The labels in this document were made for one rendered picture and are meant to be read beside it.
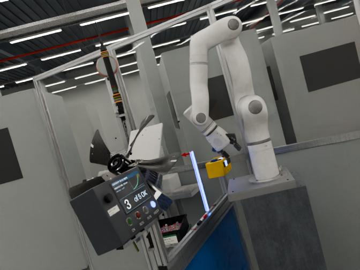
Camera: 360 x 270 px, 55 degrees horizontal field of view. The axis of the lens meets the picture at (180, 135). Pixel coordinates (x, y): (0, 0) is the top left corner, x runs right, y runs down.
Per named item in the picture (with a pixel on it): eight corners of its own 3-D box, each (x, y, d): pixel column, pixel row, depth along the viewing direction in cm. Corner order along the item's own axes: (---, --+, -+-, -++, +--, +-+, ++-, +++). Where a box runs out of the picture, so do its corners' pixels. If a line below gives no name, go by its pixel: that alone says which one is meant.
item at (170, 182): (163, 188, 266) (159, 175, 265) (181, 186, 259) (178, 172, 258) (153, 196, 250) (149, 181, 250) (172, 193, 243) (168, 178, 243)
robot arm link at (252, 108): (267, 138, 177) (255, 93, 175) (277, 141, 158) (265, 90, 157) (244, 144, 177) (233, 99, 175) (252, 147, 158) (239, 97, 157)
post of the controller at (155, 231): (163, 261, 133) (149, 213, 132) (169, 261, 132) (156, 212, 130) (159, 265, 130) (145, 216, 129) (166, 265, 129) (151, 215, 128)
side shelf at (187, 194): (162, 193, 267) (161, 189, 267) (204, 186, 252) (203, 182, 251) (147, 203, 246) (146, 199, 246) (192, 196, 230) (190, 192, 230)
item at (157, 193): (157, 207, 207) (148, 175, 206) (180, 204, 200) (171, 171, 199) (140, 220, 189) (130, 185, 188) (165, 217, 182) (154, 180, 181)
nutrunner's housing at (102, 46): (120, 121, 192) (97, 41, 189) (127, 119, 193) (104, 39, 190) (120, 121, 188) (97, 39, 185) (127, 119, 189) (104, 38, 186)
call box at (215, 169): (217, 173, 214) (213, 157, 213) (232, 171, 209) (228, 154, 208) (209, 181, 199) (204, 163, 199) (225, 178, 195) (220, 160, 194)
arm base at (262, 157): (283, 169, 180) (274, 135, 179) (291, 177, 161) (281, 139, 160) (247, 178, 182) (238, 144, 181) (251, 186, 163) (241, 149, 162)
